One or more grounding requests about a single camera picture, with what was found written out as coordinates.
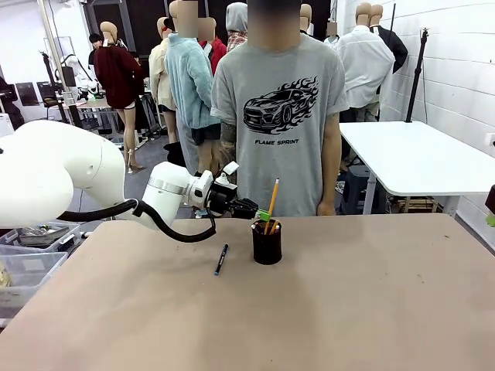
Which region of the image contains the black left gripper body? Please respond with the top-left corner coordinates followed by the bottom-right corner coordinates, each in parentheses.
top-left (207, 181), bottom-right (238, 215)

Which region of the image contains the yellow pencil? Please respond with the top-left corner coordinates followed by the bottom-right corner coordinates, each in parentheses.
top-left (265, 178), bottom-right (280, 234)

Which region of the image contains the person's tattooed right forearm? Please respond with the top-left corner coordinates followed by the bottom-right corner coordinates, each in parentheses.
top-left (219, 122), bottom-right (237, 171)

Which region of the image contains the person's left forearm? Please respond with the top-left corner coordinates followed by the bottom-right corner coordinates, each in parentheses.
top-left (321, 111), bottom-right (342, 206)

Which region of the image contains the black mesh pen holder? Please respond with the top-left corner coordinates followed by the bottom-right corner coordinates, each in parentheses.
top-left (251, 219), bottom-right (283, 266)

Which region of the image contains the person in grey T-shirt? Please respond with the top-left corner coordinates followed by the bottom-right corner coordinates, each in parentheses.
top-left (210, 0), bottom-right (349, 218)

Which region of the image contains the black marker with blue cap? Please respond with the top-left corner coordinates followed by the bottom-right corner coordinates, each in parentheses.
top-left (213, 243), bottom-right (230, 277)

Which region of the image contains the white side table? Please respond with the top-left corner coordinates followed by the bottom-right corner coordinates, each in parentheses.
top-left (339, 121), bottom-right (495, 217)

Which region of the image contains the mannequin in light blue fleece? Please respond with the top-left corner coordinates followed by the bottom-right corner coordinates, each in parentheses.
top-left (164, 0), bottom-right (222, 179)

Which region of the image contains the mannequin in beige jacket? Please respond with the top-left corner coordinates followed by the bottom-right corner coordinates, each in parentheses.
top-left (148, 17), bottom-right (179, 144)

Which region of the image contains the mannequin in red jacket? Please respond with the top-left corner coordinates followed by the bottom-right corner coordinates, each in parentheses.
top-left (197, 17), bottom-right (228, 77)

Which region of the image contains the cluttered background work table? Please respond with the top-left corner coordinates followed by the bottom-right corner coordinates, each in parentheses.
top-left (61, 96), bottom-right (121, 136)

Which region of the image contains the black tripod pole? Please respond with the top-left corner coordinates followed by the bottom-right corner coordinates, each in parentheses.
top-left (405, 27), bottom-right (431, 124)

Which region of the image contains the mannequin in maroon sweater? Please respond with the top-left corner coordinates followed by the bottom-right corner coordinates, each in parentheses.
top-left (92, 21), bottom-right (145, 173)

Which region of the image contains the mannequin in plaid hooded shirt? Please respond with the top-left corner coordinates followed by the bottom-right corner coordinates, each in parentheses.
top-left (225, 2), bottom-right (249, 53)

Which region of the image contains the mannequin in white shirt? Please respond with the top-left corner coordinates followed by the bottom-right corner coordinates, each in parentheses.
top-left (335, 2), bottom-right (396, 123)

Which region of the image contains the clear bin with contents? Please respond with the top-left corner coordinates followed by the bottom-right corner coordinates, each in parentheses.
top-left (0, 222), bottom-right (83, 256)

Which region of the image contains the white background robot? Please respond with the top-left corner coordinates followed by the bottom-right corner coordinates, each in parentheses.
top-left (60, 53), bottom-right (97, 97)

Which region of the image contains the mannequin in black jacket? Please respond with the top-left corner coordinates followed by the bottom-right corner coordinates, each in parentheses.
top-left (369, 3), bottom-right (409, 74)

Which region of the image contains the black office chair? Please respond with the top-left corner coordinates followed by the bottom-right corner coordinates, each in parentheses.
top-left (15, 81), bottom-right (39, 106)
top-left (38, 81), bottom-right (59, 109)

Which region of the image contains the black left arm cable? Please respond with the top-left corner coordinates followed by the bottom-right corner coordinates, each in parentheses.
top-left (56, 199), bottom-right (217, 243)

